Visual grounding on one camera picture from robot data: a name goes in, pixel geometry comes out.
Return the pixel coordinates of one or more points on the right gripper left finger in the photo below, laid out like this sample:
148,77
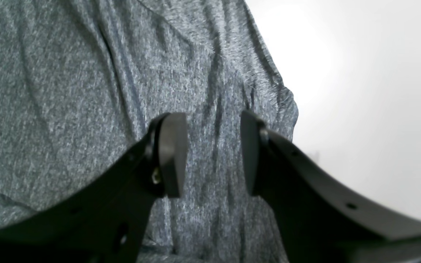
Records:
106,221

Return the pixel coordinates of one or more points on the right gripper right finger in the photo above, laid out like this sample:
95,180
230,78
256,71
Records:
320,220

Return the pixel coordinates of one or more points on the grey long-sleeve T-shirt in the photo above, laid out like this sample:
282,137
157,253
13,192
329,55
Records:
80,80

